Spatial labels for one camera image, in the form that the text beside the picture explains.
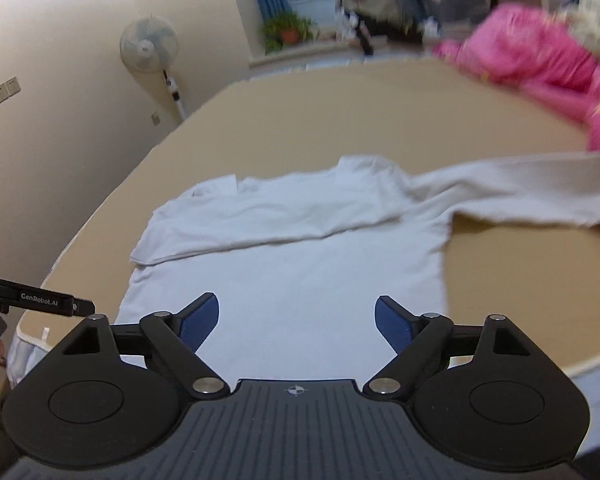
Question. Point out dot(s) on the pile of dark clothes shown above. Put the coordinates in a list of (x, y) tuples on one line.
[(375, 5)]

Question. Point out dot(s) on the clear plastic storage bin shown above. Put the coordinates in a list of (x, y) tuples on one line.
[(455, 0)]

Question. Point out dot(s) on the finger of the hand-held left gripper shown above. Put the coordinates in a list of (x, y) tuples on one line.
[(40, 300)]

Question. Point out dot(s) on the white long-sleeve shirt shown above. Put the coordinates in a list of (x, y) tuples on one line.
[(290, 260)]

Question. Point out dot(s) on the white standing fan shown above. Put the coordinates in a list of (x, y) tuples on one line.
[(147, 42)]

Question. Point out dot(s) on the tan bed mattress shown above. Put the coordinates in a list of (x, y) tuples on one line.
[(330, 110)]

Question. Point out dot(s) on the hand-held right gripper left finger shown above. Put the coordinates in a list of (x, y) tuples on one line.
[(200, 322)]

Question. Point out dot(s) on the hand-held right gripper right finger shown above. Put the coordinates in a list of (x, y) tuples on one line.
[(395, 325)]

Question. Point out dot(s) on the potted green plant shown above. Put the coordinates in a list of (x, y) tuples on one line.
[(287, 30)]

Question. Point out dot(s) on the pink floral quilt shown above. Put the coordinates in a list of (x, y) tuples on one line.
[(530, 50)]

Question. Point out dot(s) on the white windowsill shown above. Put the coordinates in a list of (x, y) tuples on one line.
[(290, 57)]

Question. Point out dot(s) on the black bottle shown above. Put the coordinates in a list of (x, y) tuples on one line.
[(365, 40)]

